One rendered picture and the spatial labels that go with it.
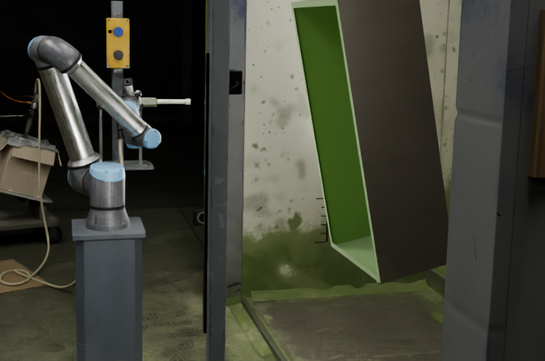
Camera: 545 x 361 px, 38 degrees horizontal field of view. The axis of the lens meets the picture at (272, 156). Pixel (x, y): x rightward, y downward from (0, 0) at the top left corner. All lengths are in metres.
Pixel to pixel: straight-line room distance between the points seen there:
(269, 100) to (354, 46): 1.15
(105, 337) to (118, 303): 0.16
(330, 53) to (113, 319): 1.57
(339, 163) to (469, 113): 2.37
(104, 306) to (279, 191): 1.30
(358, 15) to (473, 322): 1.86
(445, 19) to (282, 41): 0.95
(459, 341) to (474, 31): 0.60
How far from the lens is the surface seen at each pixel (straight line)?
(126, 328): 3.57
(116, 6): 4.33
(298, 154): 4.34
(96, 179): 3.47
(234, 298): 4.45
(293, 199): 4.38
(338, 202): 3.92
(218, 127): 2.24
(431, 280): 4.72
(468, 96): 1.55
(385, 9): 3.25
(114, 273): 3.49
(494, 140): 1.47
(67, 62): 3.38
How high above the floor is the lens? 1.50
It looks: 9 degrees down
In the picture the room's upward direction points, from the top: 1 degrees clockwise
